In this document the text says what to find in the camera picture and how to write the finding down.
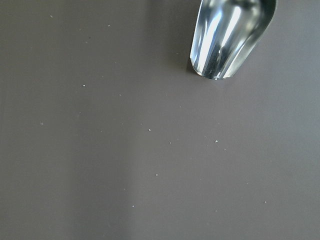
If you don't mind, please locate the steel scoop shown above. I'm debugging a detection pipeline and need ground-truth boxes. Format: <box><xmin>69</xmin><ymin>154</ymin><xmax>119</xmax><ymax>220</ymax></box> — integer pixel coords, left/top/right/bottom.
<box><xmin>189</xmin><ymin>0</ymin><xmax>277</xmax><ymax>80</ymax></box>

